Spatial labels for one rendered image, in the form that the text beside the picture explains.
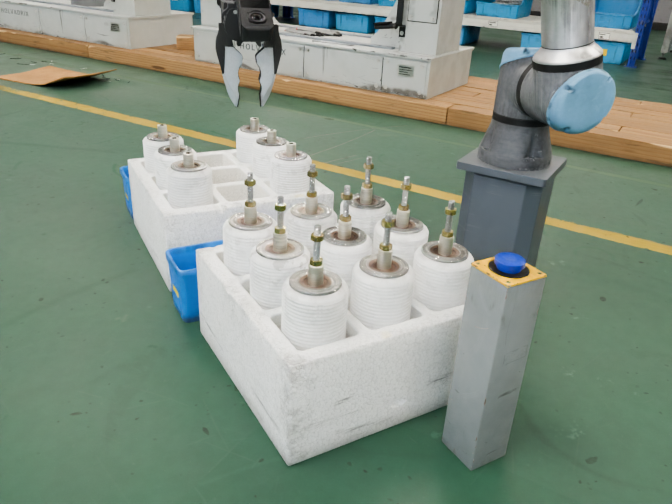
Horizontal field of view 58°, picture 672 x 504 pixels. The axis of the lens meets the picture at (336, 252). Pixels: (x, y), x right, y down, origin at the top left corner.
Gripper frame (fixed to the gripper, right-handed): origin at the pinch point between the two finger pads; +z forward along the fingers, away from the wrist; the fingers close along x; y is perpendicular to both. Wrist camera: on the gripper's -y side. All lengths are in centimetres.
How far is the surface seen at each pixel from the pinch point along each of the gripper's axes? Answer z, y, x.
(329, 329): 26.3, -26.6, -7.8
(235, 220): 20.9, 0.9, 2.6
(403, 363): 34.0, -26.2, -19.8
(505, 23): 25, 387, -254
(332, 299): 21.6, -26.3, -8.1
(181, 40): 33, 312, 7
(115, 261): 46, 39, 28
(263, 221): 21.0, 0.1, -2.1
